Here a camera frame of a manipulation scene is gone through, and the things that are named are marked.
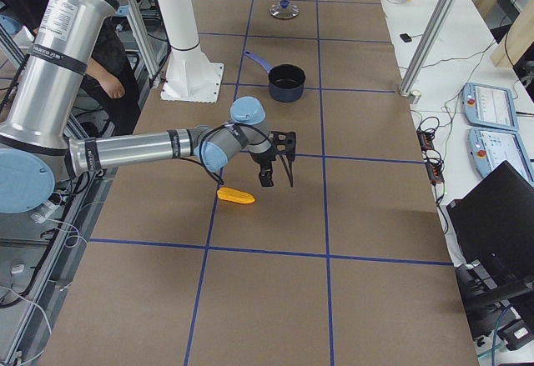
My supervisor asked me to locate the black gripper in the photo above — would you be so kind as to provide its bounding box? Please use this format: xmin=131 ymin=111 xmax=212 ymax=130
xmin=250 ymin=150 xmax=295 ymax=188

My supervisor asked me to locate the glass lid with blue knob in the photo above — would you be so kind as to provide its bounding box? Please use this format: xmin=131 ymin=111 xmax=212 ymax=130
xmin=270 ymin=0 xmax=300 ymax=20

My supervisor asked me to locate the yellow corn cob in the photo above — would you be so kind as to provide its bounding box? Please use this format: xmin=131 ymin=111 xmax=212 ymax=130
xmin=217 ymin=187 xmax=256 ymax=204

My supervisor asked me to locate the brown table mat with grid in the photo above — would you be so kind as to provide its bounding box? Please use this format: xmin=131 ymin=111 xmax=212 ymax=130
xmin=41 ymin=0 xmax=477 ymax=365

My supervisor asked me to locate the person in black clothes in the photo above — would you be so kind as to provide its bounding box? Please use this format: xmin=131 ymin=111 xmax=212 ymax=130
xmin=1 ymin=0 xmax=141 ymax=135

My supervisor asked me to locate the small black device on table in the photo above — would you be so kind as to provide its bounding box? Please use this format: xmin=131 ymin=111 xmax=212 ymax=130
xmin=400 ymin=33 xmax=412 ymax=43

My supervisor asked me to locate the teach pendant near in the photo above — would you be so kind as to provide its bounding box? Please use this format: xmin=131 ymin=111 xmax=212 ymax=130
xmin=467 ymin=127 xmax=533 ymax=184

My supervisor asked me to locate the teach pendant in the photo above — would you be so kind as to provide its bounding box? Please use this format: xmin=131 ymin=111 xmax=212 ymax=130
xmin=467 ymin=127 xmax=533 ymax=184
xmin=462 ymin=83 xmax=519 ymax=132

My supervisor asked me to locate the teach pendant far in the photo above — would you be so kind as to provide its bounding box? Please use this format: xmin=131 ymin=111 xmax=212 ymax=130
xmin=462 ymin=83 xmax=519 ymax=132

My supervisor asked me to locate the black laptop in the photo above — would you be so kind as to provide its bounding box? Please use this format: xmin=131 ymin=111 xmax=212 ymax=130
xmin=445 ymin=159 xmax=534 ymax=275

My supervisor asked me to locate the blue saucepan with handle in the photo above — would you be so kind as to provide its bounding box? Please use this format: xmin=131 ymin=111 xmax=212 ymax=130
xmin=244 ymin=51 xmax=306 ymax=103

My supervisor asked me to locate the black usb hub with cables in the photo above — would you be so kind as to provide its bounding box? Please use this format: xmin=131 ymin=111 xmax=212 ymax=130
xmin=416 ymin=116 xmax=446 ymax=207

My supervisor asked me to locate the white camera mast column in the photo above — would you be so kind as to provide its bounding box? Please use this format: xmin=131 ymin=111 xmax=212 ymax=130
xmin=157 ymin=0 xmax=199 ymax=52

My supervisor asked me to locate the aluminium frame post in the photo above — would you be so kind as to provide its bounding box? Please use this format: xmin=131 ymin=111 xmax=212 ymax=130
xmin=398 ymin=0 xmax=456 ymax=98

